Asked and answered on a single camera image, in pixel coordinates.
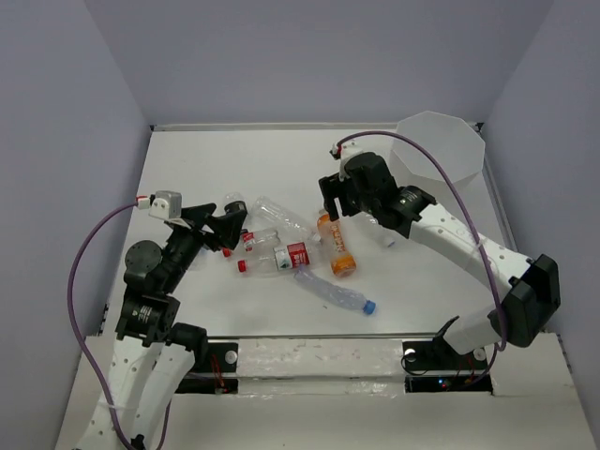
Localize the clear capless bottle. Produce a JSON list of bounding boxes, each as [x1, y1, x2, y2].
[[250, 196, 321, 242]]

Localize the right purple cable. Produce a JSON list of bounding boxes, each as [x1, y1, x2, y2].
[[336, 129, 508, 390]]

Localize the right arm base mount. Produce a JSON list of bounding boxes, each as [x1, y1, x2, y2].
[[400, 340, 493, 394]]

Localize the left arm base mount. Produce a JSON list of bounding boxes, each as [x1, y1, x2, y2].
[[175, 340, 239, 395]]

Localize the small red cap bottle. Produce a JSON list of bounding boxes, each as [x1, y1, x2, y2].
[[221, 228, 281, 258]]

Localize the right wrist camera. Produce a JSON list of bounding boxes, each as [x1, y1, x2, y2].
[[329, 142, 364, 163]]

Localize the orange juice bottle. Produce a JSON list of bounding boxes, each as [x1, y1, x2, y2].
[[317, 209, 357, 278]]

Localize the crushed blue cap bottle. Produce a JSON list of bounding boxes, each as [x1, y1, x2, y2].
[[293, 265, 377, 316]]

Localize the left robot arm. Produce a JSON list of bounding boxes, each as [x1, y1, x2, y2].
[[71, 191, 248, 449]]

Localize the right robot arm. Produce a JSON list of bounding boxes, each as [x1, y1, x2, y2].
[[319, 151, 561, 368]]

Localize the white plastic bin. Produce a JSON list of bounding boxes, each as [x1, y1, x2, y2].
[[388, 112, 486, 188]]

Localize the black label clear bottle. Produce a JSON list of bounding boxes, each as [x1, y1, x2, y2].
[[223, 192, 248, 218]]

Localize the large red label bottle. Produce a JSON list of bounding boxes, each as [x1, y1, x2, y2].
[[236, 241, 325, 277]]

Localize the purple cable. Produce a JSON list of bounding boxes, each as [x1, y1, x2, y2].
[[336, 129, 508, 390], [67, 201, 171, 450]]

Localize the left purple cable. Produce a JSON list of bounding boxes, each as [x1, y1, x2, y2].
[[67, 201, 171, 450]]

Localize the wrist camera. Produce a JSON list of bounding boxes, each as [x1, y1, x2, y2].
[[329, 142, 364, 163], [136, 190, 182, 221]]

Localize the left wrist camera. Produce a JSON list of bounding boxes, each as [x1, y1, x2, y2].
[[136, 190, 182, 221]]

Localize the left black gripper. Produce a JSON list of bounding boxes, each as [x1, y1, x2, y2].
[[161, 202, 248, 291]]

